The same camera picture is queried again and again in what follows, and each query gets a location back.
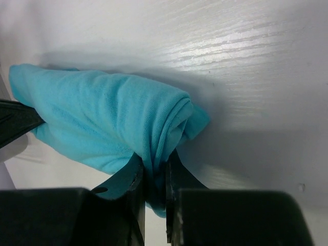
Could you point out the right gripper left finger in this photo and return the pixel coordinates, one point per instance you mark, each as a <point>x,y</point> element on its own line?
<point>113,213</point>

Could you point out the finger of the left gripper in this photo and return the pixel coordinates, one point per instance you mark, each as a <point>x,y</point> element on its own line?
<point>16,120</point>

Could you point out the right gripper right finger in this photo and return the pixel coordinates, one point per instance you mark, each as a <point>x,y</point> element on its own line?
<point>197,215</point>

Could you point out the turquoise t shirt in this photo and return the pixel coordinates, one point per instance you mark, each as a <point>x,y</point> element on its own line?
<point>101,119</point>

